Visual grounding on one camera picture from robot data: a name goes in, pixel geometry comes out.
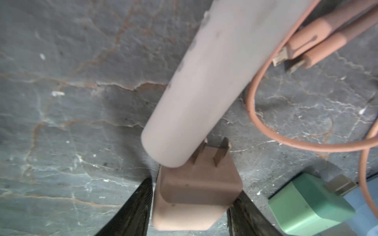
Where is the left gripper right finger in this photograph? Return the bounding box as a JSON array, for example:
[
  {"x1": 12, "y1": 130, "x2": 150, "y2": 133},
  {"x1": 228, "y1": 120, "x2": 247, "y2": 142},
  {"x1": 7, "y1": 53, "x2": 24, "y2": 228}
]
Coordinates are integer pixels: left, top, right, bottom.
[{"x1": 227, "y1": 191, "x2": 282, "y2": 236}]

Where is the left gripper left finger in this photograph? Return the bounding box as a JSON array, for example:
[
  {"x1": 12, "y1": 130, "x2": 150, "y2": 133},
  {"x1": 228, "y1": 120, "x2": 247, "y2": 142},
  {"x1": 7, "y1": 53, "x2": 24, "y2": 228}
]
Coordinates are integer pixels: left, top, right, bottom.
[{"x1": 97, "y1": 177, "x2": 153, "y2": 236}]

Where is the pink charger plug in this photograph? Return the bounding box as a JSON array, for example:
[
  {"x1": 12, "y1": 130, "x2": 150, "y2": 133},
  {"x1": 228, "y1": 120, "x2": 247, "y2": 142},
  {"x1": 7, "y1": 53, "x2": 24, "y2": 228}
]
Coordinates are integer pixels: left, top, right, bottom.
[{"x1": 152, "y1": 138, "x2": 243, "y2": 231}]

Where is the pink charging cable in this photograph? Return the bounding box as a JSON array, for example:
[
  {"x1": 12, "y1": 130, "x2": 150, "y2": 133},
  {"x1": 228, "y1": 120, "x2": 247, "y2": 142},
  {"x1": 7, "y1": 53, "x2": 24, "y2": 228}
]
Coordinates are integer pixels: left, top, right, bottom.
[{"x1": 245, "y1": 0, "x2": 378, "y2": 219}]

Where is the middle white electric toothbrush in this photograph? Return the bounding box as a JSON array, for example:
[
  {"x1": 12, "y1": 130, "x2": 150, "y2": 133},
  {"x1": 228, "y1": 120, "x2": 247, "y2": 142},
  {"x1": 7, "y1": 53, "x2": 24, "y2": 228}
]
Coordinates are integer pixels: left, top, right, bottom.
[{"x1": 141, "y1": 1, "x2": 318, "y2": 167}]

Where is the green charger plug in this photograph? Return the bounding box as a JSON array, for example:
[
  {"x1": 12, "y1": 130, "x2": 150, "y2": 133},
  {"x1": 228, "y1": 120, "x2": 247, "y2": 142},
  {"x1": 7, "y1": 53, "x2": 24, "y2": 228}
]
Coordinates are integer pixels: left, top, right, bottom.
[{"x1": 268, "y1": 173, "x2": 355, "y2": 236}]

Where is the blue power strip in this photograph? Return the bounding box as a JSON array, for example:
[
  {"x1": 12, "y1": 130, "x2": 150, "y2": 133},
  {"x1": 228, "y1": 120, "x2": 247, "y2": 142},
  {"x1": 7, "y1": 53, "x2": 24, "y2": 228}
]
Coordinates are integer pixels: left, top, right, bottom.
[{"x1": 344, "y1": 182, "x2": 378, "y2": 236}]

